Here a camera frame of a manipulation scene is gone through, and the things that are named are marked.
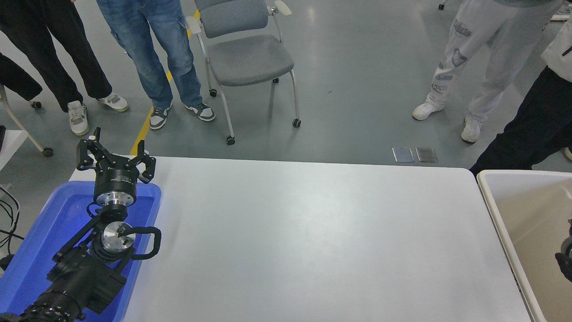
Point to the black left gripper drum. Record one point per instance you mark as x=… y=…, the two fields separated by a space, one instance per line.
x=115 y=179

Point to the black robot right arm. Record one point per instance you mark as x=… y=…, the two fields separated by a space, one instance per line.
x=566 y=266

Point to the small white side table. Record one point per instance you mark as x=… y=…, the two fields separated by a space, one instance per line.
x=11 y=145

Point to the blue plastic tray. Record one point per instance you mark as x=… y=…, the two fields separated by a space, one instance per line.
x=44 y=223

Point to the grey padded chair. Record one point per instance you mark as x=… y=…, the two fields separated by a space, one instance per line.
x=248 y=58

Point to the silver floor plate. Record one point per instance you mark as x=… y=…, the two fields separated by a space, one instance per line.
x=403 y=154
x=426 y=155

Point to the white chair base with castors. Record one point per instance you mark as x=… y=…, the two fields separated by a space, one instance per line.
x=442 y=5

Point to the large pale bin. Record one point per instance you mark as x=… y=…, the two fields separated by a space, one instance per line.
x=532 y=214

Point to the white chair frame with castors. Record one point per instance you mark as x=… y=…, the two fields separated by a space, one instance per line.
x=20 y=123

